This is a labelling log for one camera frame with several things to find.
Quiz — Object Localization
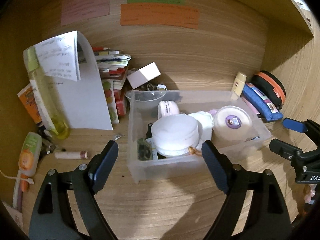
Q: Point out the person's right hand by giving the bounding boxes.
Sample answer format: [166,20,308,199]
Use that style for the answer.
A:
[303,185,316,205]

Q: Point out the dark green glass bottle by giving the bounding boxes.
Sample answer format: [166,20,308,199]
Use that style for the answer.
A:
[137,123,158,161]

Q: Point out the clear glass bowl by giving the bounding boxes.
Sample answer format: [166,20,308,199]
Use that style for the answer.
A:
[125,90,167,111]

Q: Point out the pink lip balm stick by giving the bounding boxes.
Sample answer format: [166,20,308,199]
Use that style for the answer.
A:
[54,151,90,160]

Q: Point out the folded white paper sheet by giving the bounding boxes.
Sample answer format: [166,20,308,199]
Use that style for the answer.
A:
[34,31,113,130]

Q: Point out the orange white pen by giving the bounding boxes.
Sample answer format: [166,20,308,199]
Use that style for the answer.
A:
[12,170,29,212]

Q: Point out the white round lidded container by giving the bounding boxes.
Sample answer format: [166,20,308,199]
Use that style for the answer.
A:
[151,114,195,158]

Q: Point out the white string with tag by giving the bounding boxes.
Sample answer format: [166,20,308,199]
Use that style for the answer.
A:
[0,170,34,185]

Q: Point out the pink round compact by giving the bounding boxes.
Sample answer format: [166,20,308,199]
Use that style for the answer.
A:
[158,101,180,119]

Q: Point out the yellow-green spray bottle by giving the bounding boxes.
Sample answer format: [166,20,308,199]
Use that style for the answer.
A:
[23,46,70,140]

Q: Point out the blue patchwork pouch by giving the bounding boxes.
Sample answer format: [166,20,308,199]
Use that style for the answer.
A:
[242,83,283,122]

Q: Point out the pink sticky note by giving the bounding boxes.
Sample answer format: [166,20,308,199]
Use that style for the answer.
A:
[61,0,110,25]

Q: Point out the orange snack packet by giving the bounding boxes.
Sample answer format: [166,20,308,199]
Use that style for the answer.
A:
[17,84,42,125]

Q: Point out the printed receipt paper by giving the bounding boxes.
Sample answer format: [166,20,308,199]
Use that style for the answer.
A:
[2,202,23,229]

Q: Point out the cotton pad tub purple label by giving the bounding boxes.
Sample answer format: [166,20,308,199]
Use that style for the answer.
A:
[213,106,252,141]

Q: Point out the white drawstring pouch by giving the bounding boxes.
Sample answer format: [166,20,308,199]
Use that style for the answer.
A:
[187,111,214,156]

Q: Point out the small white cardboard box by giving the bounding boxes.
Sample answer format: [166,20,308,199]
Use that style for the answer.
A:
[127,62,161,89]

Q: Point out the cream lotion bottle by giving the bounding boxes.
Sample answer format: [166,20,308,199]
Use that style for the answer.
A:
[231,72,247,101]

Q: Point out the orange-green cream tube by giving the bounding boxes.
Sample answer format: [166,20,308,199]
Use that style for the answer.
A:
[18,132,42,177]

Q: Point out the clear plastic storage bin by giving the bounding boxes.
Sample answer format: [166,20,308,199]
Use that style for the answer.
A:
[127,90,271,182]

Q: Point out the black orange round case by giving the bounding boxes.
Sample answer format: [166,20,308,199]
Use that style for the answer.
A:
[251,70,286,110]

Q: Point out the stack of booklets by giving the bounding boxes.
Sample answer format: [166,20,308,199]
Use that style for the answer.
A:
[92,47,132,124]

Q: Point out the orange sticky note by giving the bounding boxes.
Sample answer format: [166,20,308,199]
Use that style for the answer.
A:
[120,3,200,29]

